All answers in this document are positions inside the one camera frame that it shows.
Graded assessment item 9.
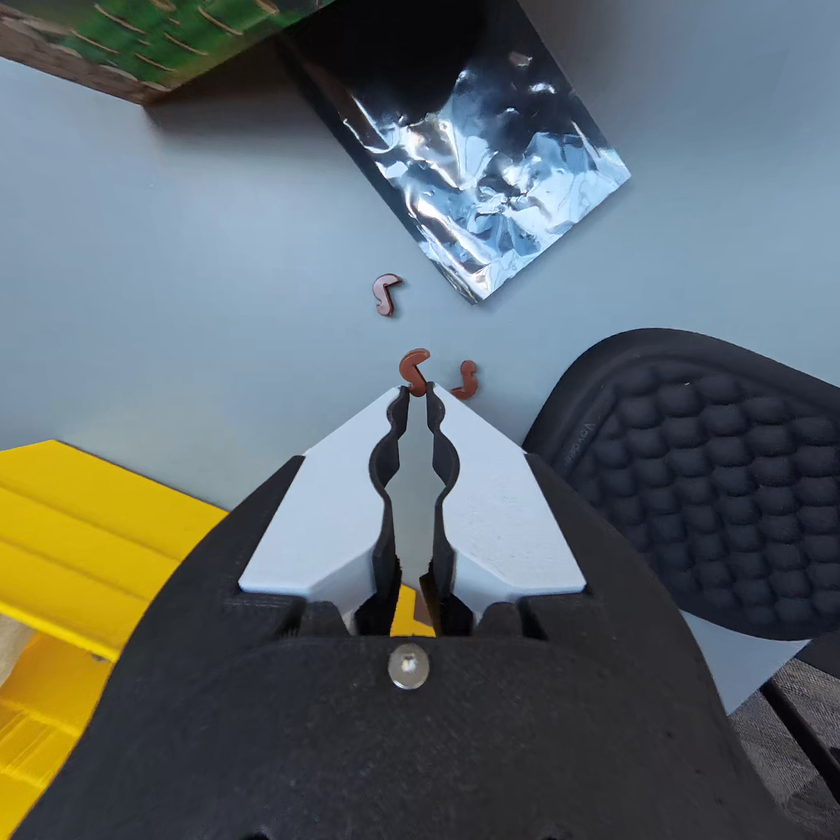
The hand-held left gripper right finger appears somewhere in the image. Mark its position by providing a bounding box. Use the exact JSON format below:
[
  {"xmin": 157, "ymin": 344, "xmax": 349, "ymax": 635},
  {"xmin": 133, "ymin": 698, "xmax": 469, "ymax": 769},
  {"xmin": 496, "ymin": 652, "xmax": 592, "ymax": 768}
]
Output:
[{"xmin": 419, "ymin": 382, "xmax": 587, "ymax": 636}]

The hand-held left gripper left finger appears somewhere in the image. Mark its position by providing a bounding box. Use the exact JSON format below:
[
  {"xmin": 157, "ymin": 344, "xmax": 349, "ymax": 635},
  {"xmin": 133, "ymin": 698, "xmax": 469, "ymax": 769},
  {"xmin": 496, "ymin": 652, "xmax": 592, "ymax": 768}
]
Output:
[{"xmin": 238, "ymin": 386, "xmax": 411, "ymax": 636}]

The yellow plastic bin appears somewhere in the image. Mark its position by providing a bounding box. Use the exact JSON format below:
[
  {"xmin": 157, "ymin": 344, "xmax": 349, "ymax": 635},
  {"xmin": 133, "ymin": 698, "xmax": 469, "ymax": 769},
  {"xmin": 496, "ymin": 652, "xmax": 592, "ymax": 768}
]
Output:
[{"xmin": 0, "ymin": 438, "xmax": 435, "ymax": 831}]

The silver foil bag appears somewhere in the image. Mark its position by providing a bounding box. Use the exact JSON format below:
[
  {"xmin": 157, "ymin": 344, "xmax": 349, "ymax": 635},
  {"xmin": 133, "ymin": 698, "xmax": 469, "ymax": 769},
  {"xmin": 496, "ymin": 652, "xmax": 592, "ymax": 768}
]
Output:
[{"xmin": 279, "ymin": 0, "xmax": 633, "ymax": 305}]

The black toy set box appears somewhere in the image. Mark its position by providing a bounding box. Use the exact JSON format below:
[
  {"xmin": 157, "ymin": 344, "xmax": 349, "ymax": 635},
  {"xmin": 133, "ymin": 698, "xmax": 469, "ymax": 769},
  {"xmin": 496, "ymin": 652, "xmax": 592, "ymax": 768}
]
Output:
[{"xmin": 0, "ymin": 0, "xmax": 342, "ymax": 106}]

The black wrist rest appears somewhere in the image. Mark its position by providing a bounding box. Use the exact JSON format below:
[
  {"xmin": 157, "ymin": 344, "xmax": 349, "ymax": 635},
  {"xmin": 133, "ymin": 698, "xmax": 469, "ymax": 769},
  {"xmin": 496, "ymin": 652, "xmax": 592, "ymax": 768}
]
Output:
[{"xmin": 520, "ymin": 327, "xmax": 840, "ymax": 642}]

